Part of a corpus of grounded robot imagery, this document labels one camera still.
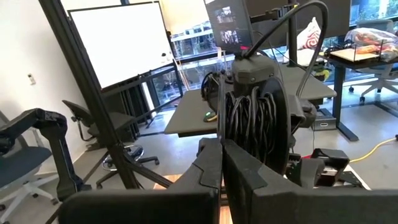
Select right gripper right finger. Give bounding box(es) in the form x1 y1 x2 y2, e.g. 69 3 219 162
223 139 398 224

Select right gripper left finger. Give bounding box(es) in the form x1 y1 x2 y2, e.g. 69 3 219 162
58 138 223 224

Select black cord spool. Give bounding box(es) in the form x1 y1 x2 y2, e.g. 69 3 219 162
217 74 292 175

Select grey desk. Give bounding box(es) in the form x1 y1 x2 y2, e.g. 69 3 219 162
164 67 337 138

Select black monitor showing images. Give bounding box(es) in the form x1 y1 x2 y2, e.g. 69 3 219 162
203 0 254 54

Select silver box under desk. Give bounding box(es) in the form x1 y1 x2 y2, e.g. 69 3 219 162
312 108 338 131

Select black monitor pole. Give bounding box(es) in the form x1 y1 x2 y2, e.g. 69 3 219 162
287 0 300 68

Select whiteboard on black stand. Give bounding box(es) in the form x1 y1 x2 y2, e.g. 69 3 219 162
67 1 185 139

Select white bag red rings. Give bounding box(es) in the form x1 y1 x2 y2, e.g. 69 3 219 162
297 17 323 50

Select black side table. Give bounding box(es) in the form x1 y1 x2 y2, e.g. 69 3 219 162
323 46 398 142

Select grey office chair white base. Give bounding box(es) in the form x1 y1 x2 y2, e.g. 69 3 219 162
0 108 93 223
348 18 398 105

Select wooden board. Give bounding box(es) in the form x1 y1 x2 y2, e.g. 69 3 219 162
329 48 381 63

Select dark blank monitor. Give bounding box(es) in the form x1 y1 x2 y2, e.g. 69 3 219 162
245 0 352 40

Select clear plastic bag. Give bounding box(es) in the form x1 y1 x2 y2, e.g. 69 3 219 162
344 27 398 62

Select yellow extension cord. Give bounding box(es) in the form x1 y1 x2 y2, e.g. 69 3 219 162
349 136 398 164

